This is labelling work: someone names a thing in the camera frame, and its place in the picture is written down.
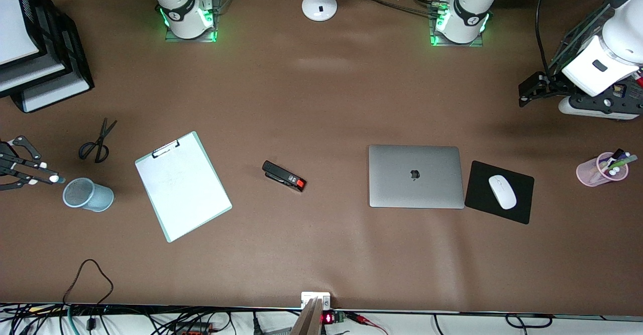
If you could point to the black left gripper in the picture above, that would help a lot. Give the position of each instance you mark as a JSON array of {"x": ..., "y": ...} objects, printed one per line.
[{"x": 551, "y": 85}]

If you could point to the silver laptop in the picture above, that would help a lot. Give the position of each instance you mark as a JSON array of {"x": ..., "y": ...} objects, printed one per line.
[{"x": 402, "y": 184}]

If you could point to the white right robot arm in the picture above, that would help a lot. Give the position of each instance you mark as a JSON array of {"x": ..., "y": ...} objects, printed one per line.
[{"x": 181, "y": 8}]

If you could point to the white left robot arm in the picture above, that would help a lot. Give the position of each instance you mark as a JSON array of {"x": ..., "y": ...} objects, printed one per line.
[{"x": 467, "y": 18}]

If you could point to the black marker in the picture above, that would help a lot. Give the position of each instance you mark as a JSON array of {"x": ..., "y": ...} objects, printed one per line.
[{"x": 617, "y": 154}]

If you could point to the grey mesh desk organizer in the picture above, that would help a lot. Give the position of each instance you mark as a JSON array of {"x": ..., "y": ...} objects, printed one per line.
[{"x": 577, "y": 38}]

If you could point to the white paper sheet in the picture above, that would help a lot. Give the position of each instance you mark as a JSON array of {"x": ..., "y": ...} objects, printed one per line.
[
  {"x": 30, "y": 74},
  {"x": 55, "y": 96},
  {"x": 15, "y": 23}
]

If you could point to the black scissors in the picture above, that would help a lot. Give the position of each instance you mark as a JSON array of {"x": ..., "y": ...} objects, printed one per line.
[{"x": 100, "y": 144}]

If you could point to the blue mesh pen cup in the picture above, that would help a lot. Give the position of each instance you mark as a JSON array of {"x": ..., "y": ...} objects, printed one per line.
[{"x": 98, "y": 199}]

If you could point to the pink mesh pen cup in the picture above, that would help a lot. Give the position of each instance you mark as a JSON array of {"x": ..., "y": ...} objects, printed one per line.
[{"x": 587, "y": 174}]

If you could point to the green pen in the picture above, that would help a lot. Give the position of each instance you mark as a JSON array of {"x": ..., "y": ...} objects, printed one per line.
[{"x": 625, "y": 161}]

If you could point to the white computer mouse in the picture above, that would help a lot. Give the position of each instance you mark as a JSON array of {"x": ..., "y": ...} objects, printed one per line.
[{"x": 502, "y": 192}]

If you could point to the black mouse pad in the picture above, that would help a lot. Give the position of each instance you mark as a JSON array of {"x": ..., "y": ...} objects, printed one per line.
[{"x": 477, "y": 194}]

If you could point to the black stacked document tray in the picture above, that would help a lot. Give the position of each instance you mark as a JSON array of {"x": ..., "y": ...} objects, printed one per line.
[{"x": 55, "y": 33}]

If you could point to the mint green clipboard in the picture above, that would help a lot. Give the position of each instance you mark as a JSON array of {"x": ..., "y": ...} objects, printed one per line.
[{"x": 191, "y": 199}]

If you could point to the red and black connector strip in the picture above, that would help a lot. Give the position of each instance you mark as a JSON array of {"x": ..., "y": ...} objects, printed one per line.
[{"x": 193, "y": 329}]

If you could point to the black stapler with red tip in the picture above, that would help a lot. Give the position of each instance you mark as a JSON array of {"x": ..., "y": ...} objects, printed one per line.
[{"x": 281, "y": 175}]

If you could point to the circuit board with red display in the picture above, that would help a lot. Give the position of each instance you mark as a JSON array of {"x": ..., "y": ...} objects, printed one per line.
[{"x": 327, "y": 318}]

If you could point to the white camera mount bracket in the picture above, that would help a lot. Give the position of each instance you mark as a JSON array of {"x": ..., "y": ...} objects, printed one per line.
[{"x": 307, "y": 296}]

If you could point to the grey camera mount bar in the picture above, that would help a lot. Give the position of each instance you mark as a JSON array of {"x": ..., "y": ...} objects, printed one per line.
[{"x": 306, "y": 322}]

